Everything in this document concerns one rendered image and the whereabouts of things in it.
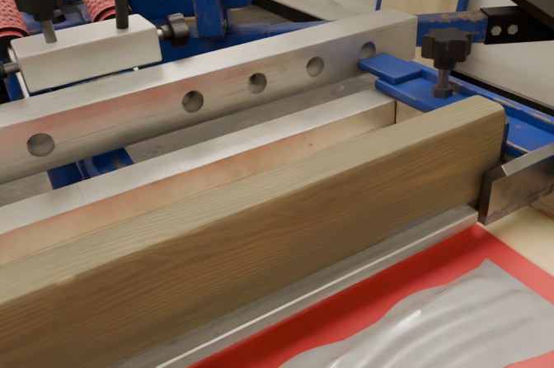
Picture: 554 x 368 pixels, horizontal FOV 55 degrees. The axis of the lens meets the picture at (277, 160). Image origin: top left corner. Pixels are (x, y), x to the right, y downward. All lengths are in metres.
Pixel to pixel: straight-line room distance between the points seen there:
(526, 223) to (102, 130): 0.36
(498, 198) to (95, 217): 0.30
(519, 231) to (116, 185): 0.31
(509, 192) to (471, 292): 0.08
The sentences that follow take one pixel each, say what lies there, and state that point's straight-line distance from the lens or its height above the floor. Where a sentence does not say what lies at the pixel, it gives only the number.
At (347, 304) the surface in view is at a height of 0.95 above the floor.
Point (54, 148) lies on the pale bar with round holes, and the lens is 0.49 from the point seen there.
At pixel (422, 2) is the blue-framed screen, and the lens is 2.97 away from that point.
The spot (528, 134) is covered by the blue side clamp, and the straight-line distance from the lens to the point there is 0.48.
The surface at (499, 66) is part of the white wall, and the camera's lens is 2.81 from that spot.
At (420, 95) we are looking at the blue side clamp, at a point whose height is 1.00.
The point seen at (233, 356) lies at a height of 0.95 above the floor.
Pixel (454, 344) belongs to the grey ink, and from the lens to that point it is 0.35.
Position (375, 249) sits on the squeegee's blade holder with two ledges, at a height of 0.99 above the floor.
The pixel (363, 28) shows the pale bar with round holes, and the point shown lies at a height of 1.04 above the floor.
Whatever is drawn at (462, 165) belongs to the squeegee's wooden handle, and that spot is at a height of 1.03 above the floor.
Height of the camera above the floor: 1.22
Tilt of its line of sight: 31 degrees down
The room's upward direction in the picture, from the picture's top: 5 degrees counter-clockwise
